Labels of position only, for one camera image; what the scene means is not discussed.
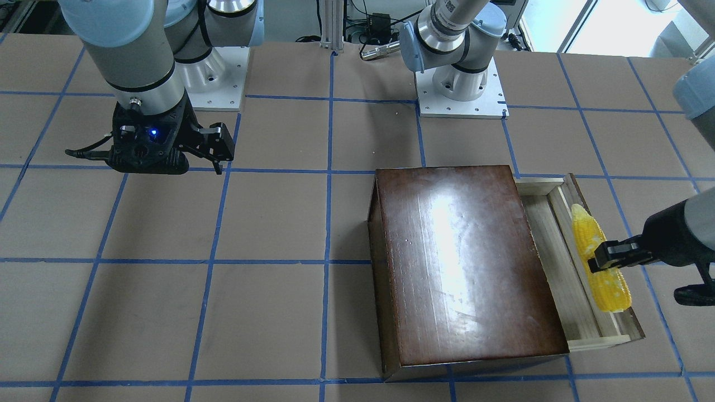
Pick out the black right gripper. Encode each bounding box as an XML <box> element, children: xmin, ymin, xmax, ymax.
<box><xmin>106</xmin><ymin>93</ymin><xmax>235</xmax><ymax>175</ymax></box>

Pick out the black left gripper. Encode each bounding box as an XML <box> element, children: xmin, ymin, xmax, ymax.
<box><xmin>588</xmin><ymin>199</ymin><xmax>714</xmax><ymax>307</ymax></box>

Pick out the yellow corn cob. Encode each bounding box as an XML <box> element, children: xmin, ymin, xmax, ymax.
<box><xmin>570</xmin><ymin>204</ymin><xmax>633</xmax><ymax>313</ymax></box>

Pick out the light wood drawer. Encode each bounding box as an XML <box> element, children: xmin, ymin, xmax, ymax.
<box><xmin>515</xmin><ymin>175</ymin><xmax>646</xmax><ymax>353</ymax></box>

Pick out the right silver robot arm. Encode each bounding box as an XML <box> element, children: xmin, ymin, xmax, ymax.
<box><xmin>59</xmin><ymin>1</ymin><xmax>265</xmax><ymax>175</ymax></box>

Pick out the dark brown wooden cabinet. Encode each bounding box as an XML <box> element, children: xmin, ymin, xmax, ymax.
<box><xmin>367</xmin><ymin>165</ymin><xmax>569</xmax><ymax>382</ymax></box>

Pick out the silver flashlight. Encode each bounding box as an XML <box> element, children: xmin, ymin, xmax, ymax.
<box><xmin>360</xmin><ymin>41</ymin><xmax>401</xmax><ymax>61</ymax></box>

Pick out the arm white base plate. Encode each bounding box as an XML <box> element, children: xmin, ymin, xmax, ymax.
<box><xmin>414</xmin><ymin>58</ymin><xmax>510</xmax><ymax>119</ymax></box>
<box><xmin>176</xmin><ymin>47</ymin><xmax>252</xmax><ymax>112</ymax></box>

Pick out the aluminium frame post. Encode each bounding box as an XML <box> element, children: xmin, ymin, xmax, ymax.
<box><xmin>317</xmin><ymin>1</ymin><xmax>345</xmax><ymax>55</ymax></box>

